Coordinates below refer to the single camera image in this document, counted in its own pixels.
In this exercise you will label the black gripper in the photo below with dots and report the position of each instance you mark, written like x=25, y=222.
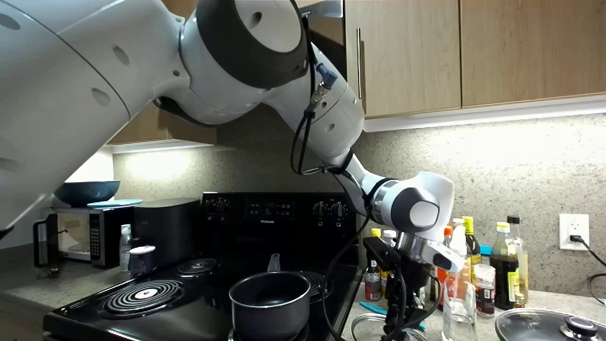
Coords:
x=410, y=285

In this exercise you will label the white grey Franka robot arm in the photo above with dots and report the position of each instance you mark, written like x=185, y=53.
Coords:
x=126, y=69

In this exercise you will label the large pan lid with knob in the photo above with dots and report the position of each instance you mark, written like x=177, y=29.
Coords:
x=537, y=326

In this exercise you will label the black cooking pot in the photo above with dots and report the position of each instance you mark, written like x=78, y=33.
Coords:
x=268, y=305

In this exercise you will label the dark jar white lid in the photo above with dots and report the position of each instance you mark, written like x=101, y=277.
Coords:
x=143, y=258

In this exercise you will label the teal spatula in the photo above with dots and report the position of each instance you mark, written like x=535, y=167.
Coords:
x=372, y=307

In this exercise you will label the small yellow cap bottle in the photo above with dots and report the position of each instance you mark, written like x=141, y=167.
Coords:
x=374, y=285

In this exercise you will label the clear plastic container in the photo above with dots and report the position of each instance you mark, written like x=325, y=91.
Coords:
x=459, y=315

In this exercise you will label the blue cap bottle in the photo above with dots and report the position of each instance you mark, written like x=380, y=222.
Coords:
x=486, y=285

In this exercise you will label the white plastic squeeze bottle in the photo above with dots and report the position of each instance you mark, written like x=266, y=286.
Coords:
x=459, y=243

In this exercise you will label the orange cap sauce bottle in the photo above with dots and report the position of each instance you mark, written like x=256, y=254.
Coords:
x=446, y=235

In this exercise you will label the dark oil bottle yellow cap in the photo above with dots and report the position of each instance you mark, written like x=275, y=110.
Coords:
x=470, y=243

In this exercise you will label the soy sauce bottle yellow cap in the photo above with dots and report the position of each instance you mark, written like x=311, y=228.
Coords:
x=505, y=271

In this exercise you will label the black cap clear bottle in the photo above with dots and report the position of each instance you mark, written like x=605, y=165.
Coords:
x=524, y=271

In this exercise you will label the black electric stove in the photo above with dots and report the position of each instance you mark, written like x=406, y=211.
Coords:
x=253, y=220

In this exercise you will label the under cabinet light strip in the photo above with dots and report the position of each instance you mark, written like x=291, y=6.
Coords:
x=480, y=116

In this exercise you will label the black air fryer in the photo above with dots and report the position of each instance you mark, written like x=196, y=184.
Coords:
x=166, y=230

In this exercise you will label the steel range hood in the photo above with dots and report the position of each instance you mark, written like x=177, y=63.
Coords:
x=328, y=31

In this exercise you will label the black microwave oven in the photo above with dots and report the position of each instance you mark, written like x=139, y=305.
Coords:
x=82, y=237

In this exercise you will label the blue bowl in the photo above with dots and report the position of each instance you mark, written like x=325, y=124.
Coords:
x=86, y=192

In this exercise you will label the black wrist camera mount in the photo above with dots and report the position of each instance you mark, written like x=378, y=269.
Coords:
x=381, y=252

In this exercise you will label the white wall outlet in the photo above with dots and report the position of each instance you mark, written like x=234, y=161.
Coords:
x=575, y=226

